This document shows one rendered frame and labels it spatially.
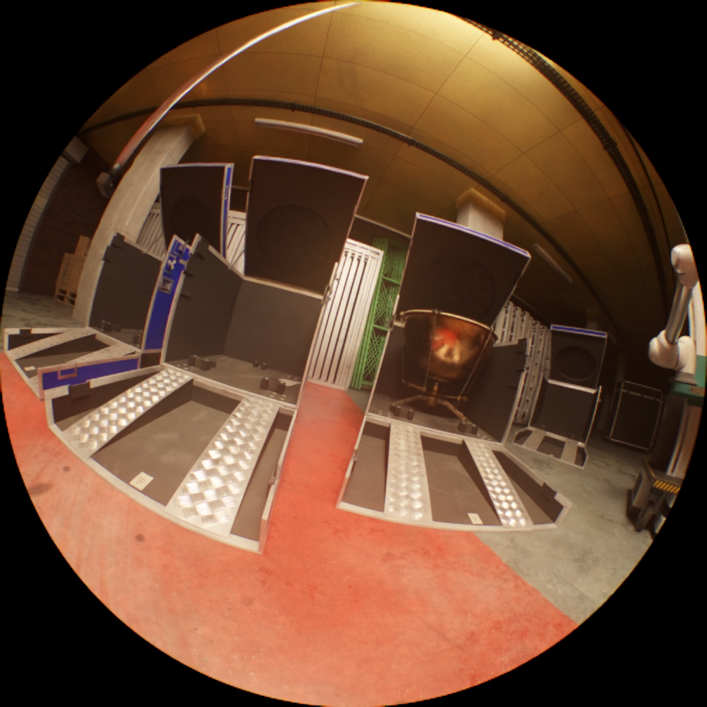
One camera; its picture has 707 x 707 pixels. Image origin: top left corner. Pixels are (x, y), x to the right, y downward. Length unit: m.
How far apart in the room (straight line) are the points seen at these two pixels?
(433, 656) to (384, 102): 3.57
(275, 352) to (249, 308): 0.49
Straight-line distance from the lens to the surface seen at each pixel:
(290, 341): 2.18
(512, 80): 2.88
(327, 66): 3.08
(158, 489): 0.78
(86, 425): 1.04
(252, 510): 0.74
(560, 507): 1.32
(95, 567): 0.65
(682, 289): 1.51
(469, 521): 1.03
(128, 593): 0.60
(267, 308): 2.24
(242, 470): 0.81
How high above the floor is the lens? 0.53
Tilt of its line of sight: level
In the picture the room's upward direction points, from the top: 15 degrees clockwise
